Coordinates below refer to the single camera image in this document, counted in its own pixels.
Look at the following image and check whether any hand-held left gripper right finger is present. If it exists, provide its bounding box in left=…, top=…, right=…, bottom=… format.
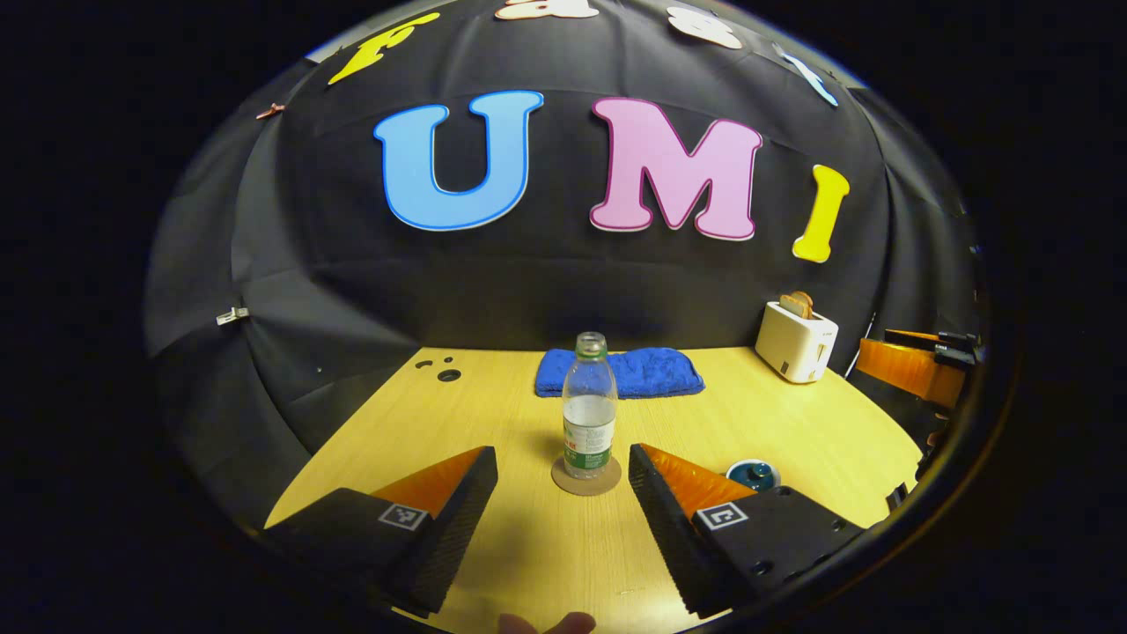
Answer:
left=627, top=442, right=868, bottom=619

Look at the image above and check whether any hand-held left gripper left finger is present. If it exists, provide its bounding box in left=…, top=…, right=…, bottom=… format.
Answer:
left=262, top=445, right=500, bottom=619

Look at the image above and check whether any round brown coaster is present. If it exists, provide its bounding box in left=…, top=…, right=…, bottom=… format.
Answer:
left=551, top=455, right=622, bottom=497

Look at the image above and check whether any teal teacup lid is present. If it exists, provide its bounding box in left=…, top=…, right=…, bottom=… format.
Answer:
left=727, top=459, right=782, bottom=488

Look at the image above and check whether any clear plastic water bottle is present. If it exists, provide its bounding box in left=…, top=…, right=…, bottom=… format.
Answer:
left=562, top=331, right=619, bottom=481

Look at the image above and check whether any white toaster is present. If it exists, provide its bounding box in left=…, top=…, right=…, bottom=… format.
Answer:
left=755, top=301, right=840, bottom=385

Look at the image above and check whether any blue folded towel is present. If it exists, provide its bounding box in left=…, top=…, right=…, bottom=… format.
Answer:
left=534, top=347, right=705, bottom=399

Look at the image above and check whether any black backdrop cloth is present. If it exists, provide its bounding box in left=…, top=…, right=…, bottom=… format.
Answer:
left=144, top=0, right=983, bottom=529

